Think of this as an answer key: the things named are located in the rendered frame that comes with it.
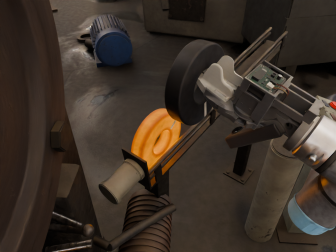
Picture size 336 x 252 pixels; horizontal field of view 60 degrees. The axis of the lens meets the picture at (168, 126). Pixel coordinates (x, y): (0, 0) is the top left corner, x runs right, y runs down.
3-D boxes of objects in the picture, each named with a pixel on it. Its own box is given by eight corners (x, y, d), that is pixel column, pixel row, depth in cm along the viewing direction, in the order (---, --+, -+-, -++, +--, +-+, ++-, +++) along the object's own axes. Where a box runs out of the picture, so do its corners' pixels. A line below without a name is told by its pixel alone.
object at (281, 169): (246, 242, 125) (275, 158, 92) (242, 217, 134) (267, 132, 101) (274, 243, 125) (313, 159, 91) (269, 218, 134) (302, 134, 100)
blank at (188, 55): (157, 65, 45) (175, 71, 43) (211, 24, 53) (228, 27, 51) (168, 135, 56) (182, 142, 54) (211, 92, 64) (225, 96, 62)
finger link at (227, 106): (216, 79, 50) (259, 107, 48) (213, 87, 52) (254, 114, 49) (201, 91, 48) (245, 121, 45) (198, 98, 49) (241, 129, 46)
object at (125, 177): (101, 195, 67) (95, 180, 63) (128, 169, 72) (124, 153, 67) (119, 209, 64) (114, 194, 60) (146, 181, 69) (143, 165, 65)
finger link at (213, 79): (200, 45, 49) (246, 74, 46) (191, 73, 53) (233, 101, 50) (189, 52, 47) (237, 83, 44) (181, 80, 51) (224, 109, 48)
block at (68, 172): (43, 263, 62) (2, 194, 47) (56, 229, 68) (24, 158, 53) (93, 266, 62) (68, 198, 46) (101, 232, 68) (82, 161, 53)
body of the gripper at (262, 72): (262, 56, 47) (331, 98, 43) (241, 95, 53) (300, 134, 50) (239, 76, 42) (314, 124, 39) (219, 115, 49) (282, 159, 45)
